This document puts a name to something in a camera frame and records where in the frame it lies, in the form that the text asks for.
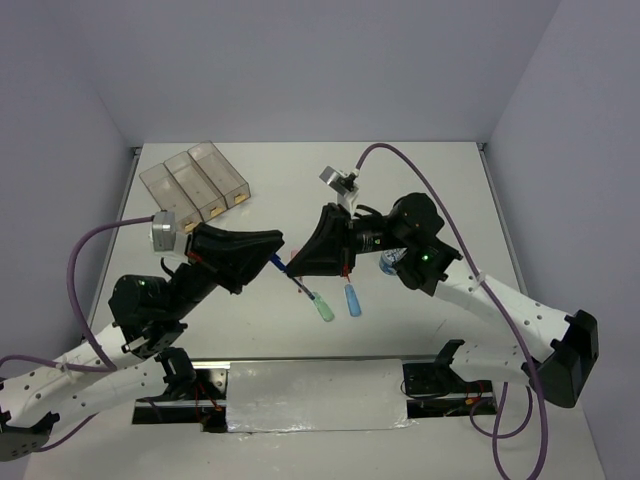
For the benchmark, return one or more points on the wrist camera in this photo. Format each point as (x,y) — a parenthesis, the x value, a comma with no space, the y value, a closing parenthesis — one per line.
(163,234)
(344,185)

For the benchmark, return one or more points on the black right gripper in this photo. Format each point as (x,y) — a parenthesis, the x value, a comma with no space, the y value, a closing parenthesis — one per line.
(332,250)

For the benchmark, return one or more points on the green correction tape case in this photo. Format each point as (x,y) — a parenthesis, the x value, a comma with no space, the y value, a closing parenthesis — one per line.
(322,307)

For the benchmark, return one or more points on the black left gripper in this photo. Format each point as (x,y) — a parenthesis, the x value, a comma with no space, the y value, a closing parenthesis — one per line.
(234,258)

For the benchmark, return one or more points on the blue correction tape case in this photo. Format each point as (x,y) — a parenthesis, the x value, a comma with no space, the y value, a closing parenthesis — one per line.
(352,301)

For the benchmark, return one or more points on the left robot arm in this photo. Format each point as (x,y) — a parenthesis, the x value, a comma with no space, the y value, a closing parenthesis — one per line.
(134,356)

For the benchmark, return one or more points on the blue pen cap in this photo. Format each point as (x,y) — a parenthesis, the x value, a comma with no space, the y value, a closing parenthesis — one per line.
(278,263)

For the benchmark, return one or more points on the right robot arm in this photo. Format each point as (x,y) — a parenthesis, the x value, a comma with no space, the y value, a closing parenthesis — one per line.
(554,352)

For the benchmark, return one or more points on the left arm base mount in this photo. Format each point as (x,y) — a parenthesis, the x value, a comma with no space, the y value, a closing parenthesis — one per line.
(192,393)

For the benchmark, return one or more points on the clear three-compartment organizer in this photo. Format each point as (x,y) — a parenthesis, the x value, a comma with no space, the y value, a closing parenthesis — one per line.
(196,185)

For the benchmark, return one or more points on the blue ink jar right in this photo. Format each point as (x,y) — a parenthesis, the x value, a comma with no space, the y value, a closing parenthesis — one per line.
(389,258)

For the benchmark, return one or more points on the blue gel pen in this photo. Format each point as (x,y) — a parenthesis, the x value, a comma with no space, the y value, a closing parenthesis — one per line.
(303,288)

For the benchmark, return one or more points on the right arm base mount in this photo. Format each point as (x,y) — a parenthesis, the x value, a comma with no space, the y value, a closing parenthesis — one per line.
(433,390)

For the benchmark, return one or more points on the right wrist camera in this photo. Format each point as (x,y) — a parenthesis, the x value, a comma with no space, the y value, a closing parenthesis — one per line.
(344,185)

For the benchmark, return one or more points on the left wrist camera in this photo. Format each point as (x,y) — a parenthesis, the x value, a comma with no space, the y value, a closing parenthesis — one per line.
(163,234)

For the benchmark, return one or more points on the silver tape sheet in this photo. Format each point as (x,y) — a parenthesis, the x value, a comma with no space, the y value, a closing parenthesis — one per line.
(315,396)

